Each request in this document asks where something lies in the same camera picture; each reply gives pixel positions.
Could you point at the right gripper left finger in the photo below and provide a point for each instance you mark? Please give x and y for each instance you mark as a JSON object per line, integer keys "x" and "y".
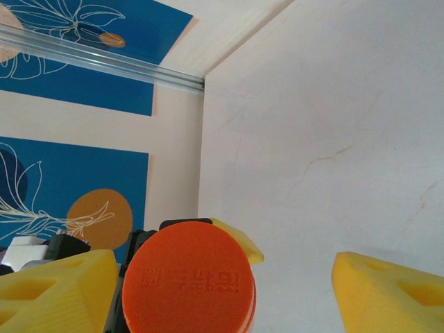
{"x": 52, "y": 298}

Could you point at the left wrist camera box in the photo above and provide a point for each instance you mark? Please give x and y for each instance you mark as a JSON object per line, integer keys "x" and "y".
{"x": 26, "y": 249}

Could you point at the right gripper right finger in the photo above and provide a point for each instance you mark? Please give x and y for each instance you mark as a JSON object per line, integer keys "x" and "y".
{"x": 381, "y": 298}

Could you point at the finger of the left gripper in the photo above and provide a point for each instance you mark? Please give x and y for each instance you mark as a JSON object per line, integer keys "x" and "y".
{"x": 248, "y": 244}
{"x": 133, "y": 243}

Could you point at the orange bottle cap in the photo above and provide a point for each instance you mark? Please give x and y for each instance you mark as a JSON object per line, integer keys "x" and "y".
{"x": 190, "y": 277}

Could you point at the aluminium corner post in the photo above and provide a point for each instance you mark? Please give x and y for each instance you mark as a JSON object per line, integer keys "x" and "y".
{"x": 104, "y": 62}

